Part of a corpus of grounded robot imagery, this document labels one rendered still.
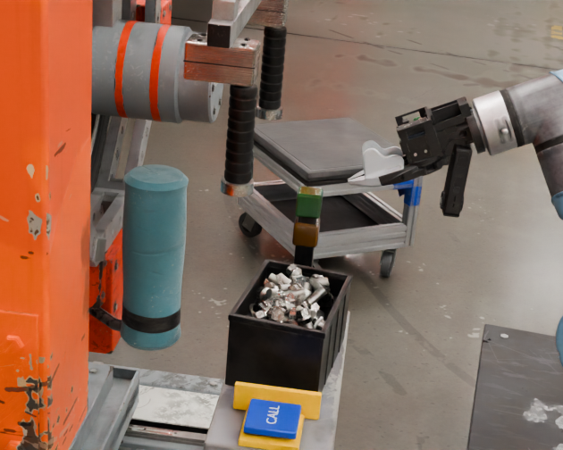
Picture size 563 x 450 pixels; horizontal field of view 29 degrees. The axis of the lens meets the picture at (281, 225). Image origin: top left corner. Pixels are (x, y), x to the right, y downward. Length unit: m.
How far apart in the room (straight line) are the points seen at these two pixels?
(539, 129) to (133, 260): 0.62
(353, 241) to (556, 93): 1.31
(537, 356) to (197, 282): 1.09
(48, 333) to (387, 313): 1.73
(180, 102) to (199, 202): 1.84
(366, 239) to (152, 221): 1.44
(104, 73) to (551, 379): 0.98
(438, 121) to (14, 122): 0.78
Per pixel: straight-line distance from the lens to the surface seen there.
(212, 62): 1.37
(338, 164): 2.78
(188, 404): 2.21
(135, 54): 1.53
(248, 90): 1.38
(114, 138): 1.82
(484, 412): 1.88
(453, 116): 1.65
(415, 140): 1.63
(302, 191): 1.70
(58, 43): 1.07
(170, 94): 1.53
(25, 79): 1.05
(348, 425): 2.33
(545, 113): 1.63
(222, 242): 3.10
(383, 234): 2.90
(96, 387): 1.98
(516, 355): 2.07
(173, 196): 1.49
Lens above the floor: 1.28
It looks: 23 degrees down
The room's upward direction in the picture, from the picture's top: 5 degrees clockwise
